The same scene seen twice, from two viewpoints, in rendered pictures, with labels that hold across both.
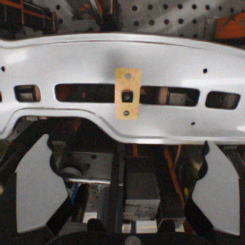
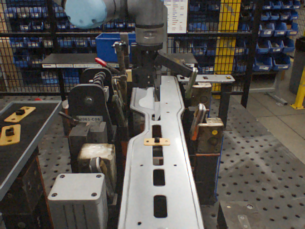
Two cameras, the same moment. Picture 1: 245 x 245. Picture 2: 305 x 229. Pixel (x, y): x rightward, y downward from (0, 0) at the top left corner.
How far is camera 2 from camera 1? 0.81 m
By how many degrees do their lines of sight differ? 67
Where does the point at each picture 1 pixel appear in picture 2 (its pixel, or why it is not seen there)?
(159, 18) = not seen: outside the picture
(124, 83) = (163, 140)
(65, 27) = not seen: hidden behind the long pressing
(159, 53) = (179, 149)
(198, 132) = (135, 169)
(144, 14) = (210, 221)
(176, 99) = (154, 161)
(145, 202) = (101, 126)
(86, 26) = not seen: hidden behind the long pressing
